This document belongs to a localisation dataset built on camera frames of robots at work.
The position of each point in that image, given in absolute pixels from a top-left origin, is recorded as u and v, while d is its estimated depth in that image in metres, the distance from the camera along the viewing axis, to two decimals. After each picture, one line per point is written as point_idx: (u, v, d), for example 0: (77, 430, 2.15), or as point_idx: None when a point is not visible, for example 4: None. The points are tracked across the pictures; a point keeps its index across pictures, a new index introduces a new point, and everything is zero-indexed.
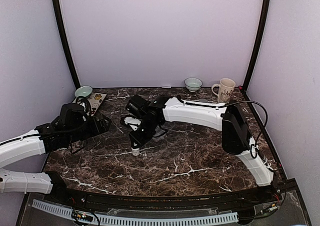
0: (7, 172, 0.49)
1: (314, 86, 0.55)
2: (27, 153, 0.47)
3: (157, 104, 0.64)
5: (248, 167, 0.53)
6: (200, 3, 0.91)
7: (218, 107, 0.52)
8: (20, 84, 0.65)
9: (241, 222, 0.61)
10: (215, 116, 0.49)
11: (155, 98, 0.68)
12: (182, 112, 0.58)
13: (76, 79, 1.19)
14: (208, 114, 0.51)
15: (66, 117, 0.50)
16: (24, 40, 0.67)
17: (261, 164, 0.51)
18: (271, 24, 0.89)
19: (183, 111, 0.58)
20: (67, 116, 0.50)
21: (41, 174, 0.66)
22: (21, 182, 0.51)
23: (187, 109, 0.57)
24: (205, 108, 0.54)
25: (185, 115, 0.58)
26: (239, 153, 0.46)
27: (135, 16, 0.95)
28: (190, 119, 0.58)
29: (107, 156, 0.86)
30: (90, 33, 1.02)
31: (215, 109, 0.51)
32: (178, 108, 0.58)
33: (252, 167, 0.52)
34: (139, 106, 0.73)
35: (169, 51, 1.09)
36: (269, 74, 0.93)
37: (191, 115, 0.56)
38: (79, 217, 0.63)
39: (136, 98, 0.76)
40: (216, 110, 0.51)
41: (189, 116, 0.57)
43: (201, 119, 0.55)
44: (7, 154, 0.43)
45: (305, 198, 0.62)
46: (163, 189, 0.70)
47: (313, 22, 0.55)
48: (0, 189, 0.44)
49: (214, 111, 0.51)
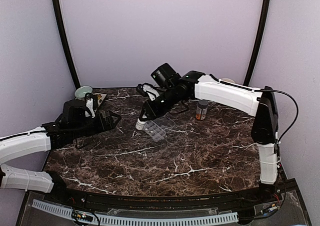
0: (9, 167, 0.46)
1: (314, 87, 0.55)
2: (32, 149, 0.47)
3: (189, 79, 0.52)
5: (260, 160, 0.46)
6: (200, 3, 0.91)
7: (254, 91, 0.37)
8: (20, 84, 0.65)
9: (241, 222, 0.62)
10: (250, 98, 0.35)
11: (187, 72, 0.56)
12: (208, 89, 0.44)
13: (76, 79, 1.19)
14: (242, 96, 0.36)
15: (70, 112, 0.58)
16: (24, 40, 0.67)
17: (273, 163, 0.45)
18: (271, 24, 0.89)
19: (209, 87, 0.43)
20: (71, 111, 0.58)
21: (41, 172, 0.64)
22: (23, 178, 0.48)
23: (215, 87, 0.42)
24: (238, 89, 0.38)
25: (211, 92, 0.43)
26: (265, 144, 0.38)
27: (135, 16, 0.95)
28: (217, 99, 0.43)
29: (107, 156, 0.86)
30: (89, 33, 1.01)
31: (251, 91, 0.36)
32: (204, 86, 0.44)
33: (265, 161, 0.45)
34: (168, 78, 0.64)
35: (169, 51, 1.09)
36: (269, 73, 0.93)
37: (218, 95, 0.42)
38: (79, 216, 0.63)
39: (166, 68, 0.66)
40: (252, 93, 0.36)
41: (216, 97, 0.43)
43: (232, 102, 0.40)
44: (14, 148, 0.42)
45: (306, 198, 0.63)
46: (163, 189, 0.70)
47: (313, 21, 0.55)
48: (2, 185, 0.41)
49: (249, 93, 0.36)
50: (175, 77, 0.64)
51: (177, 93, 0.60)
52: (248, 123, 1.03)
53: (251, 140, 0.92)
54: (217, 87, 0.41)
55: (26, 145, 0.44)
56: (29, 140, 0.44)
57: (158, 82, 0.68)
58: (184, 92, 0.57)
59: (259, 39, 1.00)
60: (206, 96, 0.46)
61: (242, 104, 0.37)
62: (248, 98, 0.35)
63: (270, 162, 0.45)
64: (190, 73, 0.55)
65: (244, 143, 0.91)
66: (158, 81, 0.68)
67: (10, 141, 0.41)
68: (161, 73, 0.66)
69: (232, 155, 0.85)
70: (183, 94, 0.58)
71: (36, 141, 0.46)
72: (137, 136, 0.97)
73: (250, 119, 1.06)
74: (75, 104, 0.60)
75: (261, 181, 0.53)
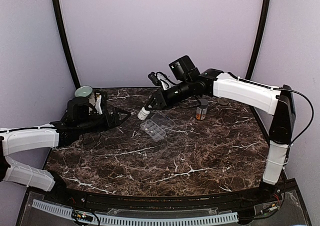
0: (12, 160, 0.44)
1: (314, 87, 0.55)
2: (39, 144, 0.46)
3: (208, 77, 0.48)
5: (268, 159, 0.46)
6: (200, 3, 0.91)
7: (273, 89, 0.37)
8: (20, 84, 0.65)
9: (241, 222, 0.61)
10: (269, 96, 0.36)
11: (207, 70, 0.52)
12: (226, 88, 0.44)
13: (76, 79, 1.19)
14: (260, 94, 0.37)
15: (73, 110, 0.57)
16: (24, 39, 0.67)
17: (280, 165, 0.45)
18: (271, 24, 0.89)
19: (227, 85, 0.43)
20: (74, 109, 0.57)
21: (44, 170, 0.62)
22: (26, 173, 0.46)
23: (234, 83, 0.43)
24: (257, 87, 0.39)
25: (228, 90, 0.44)
26: (280, 143, 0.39)
27: (135, 16, 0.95)
28: (235, 96, 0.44)
29: (106, 156, 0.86)
30: (90, 33, 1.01)
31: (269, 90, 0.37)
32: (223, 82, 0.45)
33: (273, 161, 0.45)
34: (186, 72, 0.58)
35: (169, 51, 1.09)
36: (269, 73, 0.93)
37: (235, 92, 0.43)
38: (79, 216, 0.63)
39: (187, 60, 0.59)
40: (271, 91, 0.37)
41: (232, 94, 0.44)
43: (249, 99, 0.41)
44: (25, 140, 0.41)
45: (306, 198, 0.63)
46: (163, 189, 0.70)
47: (313, 21, 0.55)
48: (5, 177, 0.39)
49: (268, 91, 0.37)
50: (194, 72, 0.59)
51: (194, 89, 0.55)
52: (248, 123, 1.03)
53: (251, 140, 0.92)
54: (235, 84, 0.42)
55: (35, 138, 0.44)
56: (39, 134, 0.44)
57: (177, 75, 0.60)
58: (201, 89, 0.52)
59: (259, 38, 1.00)
60: (224, 94, 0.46)
61: (261, 102, 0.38)
62: (267, 96, 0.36)
63: (277, 163, 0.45)
64: (209, 71, 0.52)
65: (244, 143, 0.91)
66: (176, 73, 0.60)
67: (21, 132, 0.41)
68: (181, 65, 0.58)
69: (232, 155, 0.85)
70: (200, 90, 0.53)
71: (44, 135, 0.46)
72: (137, 136, 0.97)
73: (250, 119, 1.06)
74: (78, 102, 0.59)
75: (264, 180, 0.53)
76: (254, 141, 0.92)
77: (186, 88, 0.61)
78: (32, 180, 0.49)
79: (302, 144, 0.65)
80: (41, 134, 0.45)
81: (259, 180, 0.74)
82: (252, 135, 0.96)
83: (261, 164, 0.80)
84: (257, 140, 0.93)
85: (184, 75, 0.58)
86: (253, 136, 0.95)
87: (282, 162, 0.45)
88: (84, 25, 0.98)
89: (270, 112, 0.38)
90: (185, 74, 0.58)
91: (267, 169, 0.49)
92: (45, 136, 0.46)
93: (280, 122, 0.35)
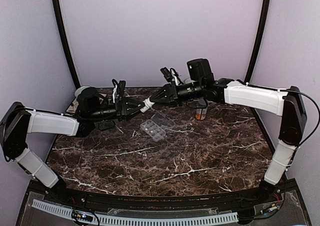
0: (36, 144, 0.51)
1: (314, 86, 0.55)
2: (59, 128, 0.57)
3: (221, 85, 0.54)
5: (273, 157, 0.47)
6: (200, 3, 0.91)
7: (280, 91, 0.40)
8: (20, 85, 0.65)
9: (241, 222, 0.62)
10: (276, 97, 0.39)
11: (218, 80, 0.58)
12: (236, 94, 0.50)
13: (76, 79, 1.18)
14: (267, 96, 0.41)
15: (84, 102, 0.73)
16: (24, 39, 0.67)
17: (284, 166, 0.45)
18: (271, 24, 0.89)
19: (237, 91, 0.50)
20: (85, 101, 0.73)
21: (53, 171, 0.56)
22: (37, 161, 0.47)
23: (243, 90, 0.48)
24: (265, 91, 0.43)
25: (239, 96, 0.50)
26: (294, 144, 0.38)
27: (135, 17, 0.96)
28: (246, 101, 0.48)
29: (106, 156, 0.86)
30: (89, 33, 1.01)
31: (277, 92, 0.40)
32: (234, 91, 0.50)
33: (278, 161, 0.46)
34: (203, 75, 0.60)
35: (169, 52, 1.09)
36: (269, 73, 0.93)
37: (246, 97, 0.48)
38: (79, 216, 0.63)
39: (205, 62, 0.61)
40: (278, 92, 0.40)
41: (244, 99, 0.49)
43: (259, 103, 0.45)
44: (50, 122, 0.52)
45: (306, 198, 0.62)
46: (163, 189, 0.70)
47: (313, 21, 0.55)
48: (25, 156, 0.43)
49: (275, 93, 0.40)
50: (210, 76, 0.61)
51: (206, 94, 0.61)
52: (248, 123, 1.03)
53: (251, 140, 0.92)
54: (243, 90, 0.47)
55: (58, 122, 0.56)
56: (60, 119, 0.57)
57: (193, 75, 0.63)
58: (212, 97, 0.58)
59: (259, 38, 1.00)
60: (235, 101, 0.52)
61: (270, 104, 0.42)
62: (274, 97, 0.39)
63: (281, 163, 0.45)
64: (221, 80, 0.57)
65: (244, 143, 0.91)
66: (192, 72, 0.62)
67: (46, 115, 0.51)
68: (198, 68, 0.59)
69: (232, 155, 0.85)
70: (211, 97, 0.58)
71: (63, 121, 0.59)
72: (137, 136, 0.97)
73: (250, 119, 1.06)
74: (87, 95, 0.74)
75: (265, 180, 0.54)
76: (254, 141, 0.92)
77: (198, 90, 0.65)
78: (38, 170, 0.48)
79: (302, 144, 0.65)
80: (60, 119, 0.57)
81: (259, 180, 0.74)
82: (252, 135, 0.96)
83: (261, 164, 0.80)
84: (257, 140, 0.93)
85: (200, 77, 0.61)
86: (253, 136, 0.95)
87: (287, 163, 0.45)
88: (84, 25, 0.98)
89: (279, 113, 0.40)
90: (201, 78, 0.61)
91: (270, 167, 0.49)
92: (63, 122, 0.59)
93: (293, 123, 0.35)
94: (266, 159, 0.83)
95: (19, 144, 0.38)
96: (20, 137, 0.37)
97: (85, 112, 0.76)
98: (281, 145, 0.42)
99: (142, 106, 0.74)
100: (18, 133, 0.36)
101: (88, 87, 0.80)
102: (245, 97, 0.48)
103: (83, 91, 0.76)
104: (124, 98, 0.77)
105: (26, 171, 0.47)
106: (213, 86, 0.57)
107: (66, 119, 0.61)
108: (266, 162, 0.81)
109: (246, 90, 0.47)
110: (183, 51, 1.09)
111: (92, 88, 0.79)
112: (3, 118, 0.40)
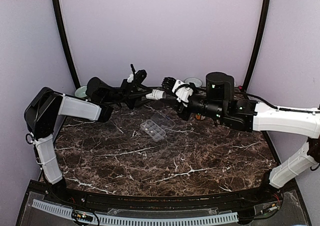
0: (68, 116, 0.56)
1: (314, 86, 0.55)
2: (82, 112, 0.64)
3: (248, 114, 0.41)
5: (288, 166, 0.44)
6: (200, 3, 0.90)
7: (315, 114, 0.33)
8: (19, 85, 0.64)
9: (241, 222, 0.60)
10: (315, 123, 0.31)
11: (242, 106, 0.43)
12: (267, 121, 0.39)
13: (76, 79, 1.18)
14: (304, 121, 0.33)
15: (94, 95, 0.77)
16: (23, 39, 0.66)
17: (295, 173, 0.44)
18: (271, 24, 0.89)
19: (262, 118, 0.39)
20: (95, 94, 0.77)
21: (58, 170, 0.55)
22: (51, 150, 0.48)
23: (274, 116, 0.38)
24: (299, 114, 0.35)
25: (263, 123, 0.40)
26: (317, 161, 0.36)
27: (135, 17, 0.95)
28: (279, 127, 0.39)
29: (106, 156, 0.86)
30: (89, 33, 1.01)
31: (311, 115, 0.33)
32: (265, 117, 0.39)
33: (292, 170, 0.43)
34: (229, 99, 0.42)
35: (169, 51, 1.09)
36: (269, 74, 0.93)
37: (279, 124, 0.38)
38: (79, 216, 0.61)
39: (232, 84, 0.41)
40: (313, 115, 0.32)
41: (277, 126, 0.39)
43: (295, 128, 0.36)
44: (75, 105, 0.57)
45: (306, 198, 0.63)
46: (163, 189, 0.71)
47: (313, 21, 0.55)
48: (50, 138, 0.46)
49: (311, 118, 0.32)
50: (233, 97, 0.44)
51: (230, 124, 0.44)
52: None
53: (251, 141, 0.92)
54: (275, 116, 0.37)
55: (81, 106, 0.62)
56: (82, 103, 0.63)
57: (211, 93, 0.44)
58: (238, 127, 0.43)
59: (259, 39, 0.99)
60: (260, 128, 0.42)
61: (307, 129, 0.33)
62: (311, 123, 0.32)
63: (292, 171, 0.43)
64: (248, 105, 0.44)
65: (244, 143, 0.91)
66: (213, 91, 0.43)
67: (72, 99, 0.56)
68: (224, 89, 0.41)
69: (232, 155, 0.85)
70: (236, 128, 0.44)
71: (85, 106, 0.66)
72: (137, 136, 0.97)
73: None
74: (93, 88, 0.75)
75: (270, 183, 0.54)
76: (254, 141, 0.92)
77: (211, 108, 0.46)
78: (49, 162, 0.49)
79: (300, 139, 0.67)
80: (84, 104, 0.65)
81: (259, 180, 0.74)
82: (251, 135, 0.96)
83: (261, 165, 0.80)
84: (257, 140, 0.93)
85: (223, 100, 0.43)
86: (253, 136, 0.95)
87: (299, 172, 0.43)
88: (83, 25, 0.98)
89: (316, 137, 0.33)
90: (226, 101, 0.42)
91: (280, 174, 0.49)
92: (85, 106, 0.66)
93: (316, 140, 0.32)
94: (266, 159, 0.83)
95: (49, 125, 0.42)
96: (48, 118, 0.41)
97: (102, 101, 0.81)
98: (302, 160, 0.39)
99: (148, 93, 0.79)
100: (48, 115, 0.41)
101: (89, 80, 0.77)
102: (274, 123, 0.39)
103: (88, 86, 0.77)
104: (132, 85, 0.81)
105: (37, 159, 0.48)
106: (237, 111, 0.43)
107: (88, 105, 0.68)
108: (266, 162, 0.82)
109: (272, 116, 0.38)
110: (183, 52, 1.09)
111: (93, 80, 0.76)
112: (32, 101, 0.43)
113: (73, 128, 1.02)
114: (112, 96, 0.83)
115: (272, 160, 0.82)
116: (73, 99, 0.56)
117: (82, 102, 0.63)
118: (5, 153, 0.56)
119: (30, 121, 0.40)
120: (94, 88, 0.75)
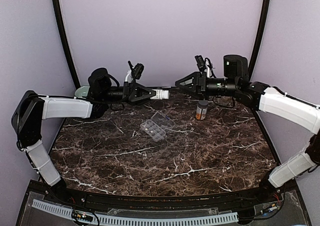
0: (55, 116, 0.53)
1: (314, 86, 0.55)
2: (73, 111, 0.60)
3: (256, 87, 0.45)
5: (287, 165, 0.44)
6: (200, 4, 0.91)
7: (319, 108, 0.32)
8: (19, 85, 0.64)
9: (241, 222, 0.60)
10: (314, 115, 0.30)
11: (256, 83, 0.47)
12: (272, 103, 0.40)
13: (76, 79, 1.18)
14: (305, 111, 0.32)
15: (96, 85, 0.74)
16: (23, 39, 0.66)
17: (294, 174, 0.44)
18: (271, 24, 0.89)
19: (268, 98, 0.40)
20: (97, 83, 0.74)
21: (54, 172, 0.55)
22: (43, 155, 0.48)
23: (280, 99, 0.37)
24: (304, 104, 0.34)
25: (269, 104, 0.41)
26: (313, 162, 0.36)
27: (135, 17, 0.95)
28: (281, 112, 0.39)
29: (106, 156, 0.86)
30: (89, 33, 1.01)
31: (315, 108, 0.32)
32: (271, 98, 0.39)
33: (291, 169, 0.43)
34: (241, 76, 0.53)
35: (169, 51, 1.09)
36: (269, 74, 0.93)
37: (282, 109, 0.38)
38: (79, 216, 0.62)
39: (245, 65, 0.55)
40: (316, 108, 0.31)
41: (279, 110, 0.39)
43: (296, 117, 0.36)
44: (62, 106, 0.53)
45: (306, 198, 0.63)
46: (163, 189, 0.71)
47: (313, 21, 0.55)
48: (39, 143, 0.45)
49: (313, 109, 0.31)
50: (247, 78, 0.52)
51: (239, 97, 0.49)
52: (248, 123, 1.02)
53: (251, 140, 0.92)
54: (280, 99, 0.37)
55: (71, 105, 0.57)
56: (73, 102, 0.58)
57: (228, 72, 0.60)
58: (246, 102, 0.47)
59: (259, 38, 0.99)
60: (264, 108, 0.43)
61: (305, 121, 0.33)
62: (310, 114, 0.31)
63: (291, 170, 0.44)
64: (260, 85, 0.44)
65: (244, 143, 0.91)
66: (229, 68, 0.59)
67: (58, 100, 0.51)
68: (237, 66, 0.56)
69: (232, 155, 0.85)
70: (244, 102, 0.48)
71: (76, 104, 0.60)
72: (137, 136, 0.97)
73: (250, 119, 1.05)
74: (98, 77, 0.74)
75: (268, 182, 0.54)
76: (254, 141, 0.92)
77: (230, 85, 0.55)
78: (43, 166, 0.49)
79: (300, 139, 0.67)
80: (75, 102, 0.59)
81: (258, 180, 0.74)
82: (251, 134, 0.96)
83: (261, 165, 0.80)
84: (257, 140, 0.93)
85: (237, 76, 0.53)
86: (253, 136, 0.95)
87: (298, 174, 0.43)
88: (83, 24, 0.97)
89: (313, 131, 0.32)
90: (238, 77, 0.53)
91: (279, 172, 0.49)
92: (77, 105, 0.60)
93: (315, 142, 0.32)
94: (266, 159, 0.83)
95: (35, 131, 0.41)
96: (33, 125, 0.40)
97: (99, 95, 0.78)
98: (302, 159, 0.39)
99: (153, 94, 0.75)
100: (32, 123, 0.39)
101: (98, 69, 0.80)
102: (277, 107, 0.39)
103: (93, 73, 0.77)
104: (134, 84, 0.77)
105: (31, 164, 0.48)
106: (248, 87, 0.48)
107: (80, 102, 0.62)
108: (266, 162, 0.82)
109: (279, 98, 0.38)
110: (183, 52, 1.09)
111: (102, 70, 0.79)
112: (16, 107, 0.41)
113: (73, 128, 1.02)
114: (112, 96, 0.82)
115: (272, 160, 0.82)
116: (59, 100, 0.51)
117: (71, 103, 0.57)
118: (5, 153, 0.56)
119: (15, 128, 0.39)
120: (101, 76, 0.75)
